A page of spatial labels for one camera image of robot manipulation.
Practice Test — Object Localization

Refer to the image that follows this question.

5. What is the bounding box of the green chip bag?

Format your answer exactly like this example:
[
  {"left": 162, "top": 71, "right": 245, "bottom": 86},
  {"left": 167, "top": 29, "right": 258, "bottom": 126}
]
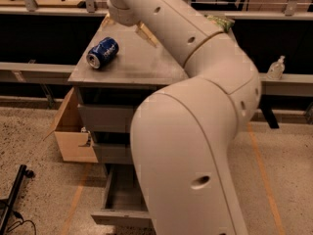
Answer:
[{"left": 205, "top": 15, "right": 235, "bottom": 33}]

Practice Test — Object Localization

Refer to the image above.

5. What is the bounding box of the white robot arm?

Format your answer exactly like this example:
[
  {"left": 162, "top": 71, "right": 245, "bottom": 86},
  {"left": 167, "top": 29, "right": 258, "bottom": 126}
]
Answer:
[{"left": 108, "top": 0, "right": 261, "bottom": 235}]

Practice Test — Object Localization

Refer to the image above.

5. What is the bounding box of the blue pepsi can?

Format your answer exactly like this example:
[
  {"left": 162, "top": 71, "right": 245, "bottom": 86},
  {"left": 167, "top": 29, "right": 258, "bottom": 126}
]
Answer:
[{"left": 86, "top": 37, "right": 119, "bottom": 70}]

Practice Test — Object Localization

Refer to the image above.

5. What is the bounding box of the grey open bottom drawer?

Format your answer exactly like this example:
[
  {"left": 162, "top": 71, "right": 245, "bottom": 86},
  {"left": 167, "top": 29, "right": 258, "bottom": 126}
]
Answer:
[{"left": 91, "top": 164, "right": 153, "bottom": 228}]

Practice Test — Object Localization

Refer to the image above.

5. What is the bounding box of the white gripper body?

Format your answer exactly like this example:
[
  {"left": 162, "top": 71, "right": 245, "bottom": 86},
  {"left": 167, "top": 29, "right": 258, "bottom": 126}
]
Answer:
[{"left": 108, "top": 0, "right": 140, "bottom": 26}]

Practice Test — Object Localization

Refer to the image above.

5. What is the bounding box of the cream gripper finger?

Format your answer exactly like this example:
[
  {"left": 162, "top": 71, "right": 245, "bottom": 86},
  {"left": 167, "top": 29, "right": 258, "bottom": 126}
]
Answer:
[
  {"left": 135, "top": 23, "right": 158, "bottom": 47},
  {"left": 100, "top": 14, "right": 112, "bottom": 28}
]

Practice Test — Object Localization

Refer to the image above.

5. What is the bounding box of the grey drawer cabinet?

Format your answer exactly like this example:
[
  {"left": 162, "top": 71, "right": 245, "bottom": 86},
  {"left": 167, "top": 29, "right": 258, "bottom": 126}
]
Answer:
[{"left": 67, "top": 15, "right": 190, "bottom": 174}]

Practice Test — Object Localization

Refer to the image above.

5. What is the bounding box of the black floor cable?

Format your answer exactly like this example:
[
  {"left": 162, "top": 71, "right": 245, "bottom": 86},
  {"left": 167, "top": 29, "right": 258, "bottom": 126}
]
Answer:
[{"left": 5, "top": 209, "right": 38, "bottom": 235}]

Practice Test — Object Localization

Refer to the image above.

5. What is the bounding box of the grey metal railing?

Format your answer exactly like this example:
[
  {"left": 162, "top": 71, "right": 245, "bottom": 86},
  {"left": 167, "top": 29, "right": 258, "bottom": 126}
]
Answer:
[{"left": 0, "top": 0, "right": 313, "bottom": 96}]

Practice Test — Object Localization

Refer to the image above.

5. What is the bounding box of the grey top drawer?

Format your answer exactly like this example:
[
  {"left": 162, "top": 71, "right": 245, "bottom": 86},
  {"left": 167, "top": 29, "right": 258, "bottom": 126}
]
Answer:
[{"left": 77, "top": 105, "right": 134, "bottom": 133}]

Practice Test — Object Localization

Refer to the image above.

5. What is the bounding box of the black stand leg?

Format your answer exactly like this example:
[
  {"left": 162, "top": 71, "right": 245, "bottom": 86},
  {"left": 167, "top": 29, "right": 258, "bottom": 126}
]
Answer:
[{"left": 0, "top": 164, "right": 34, "bottom": 235}]

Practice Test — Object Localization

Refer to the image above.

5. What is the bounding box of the open cardboard box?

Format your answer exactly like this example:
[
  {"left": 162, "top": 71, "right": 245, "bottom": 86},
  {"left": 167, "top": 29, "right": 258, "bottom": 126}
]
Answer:
[{"left": 46, "top": 88, "right": 97, "bottom": 163}]

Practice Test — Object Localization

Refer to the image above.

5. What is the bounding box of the grey middle drawer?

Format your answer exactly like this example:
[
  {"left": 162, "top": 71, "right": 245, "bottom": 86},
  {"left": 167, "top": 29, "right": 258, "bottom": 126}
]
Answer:
[{"left": 93, "top": 143, "right": 133, "bottom": 165}]

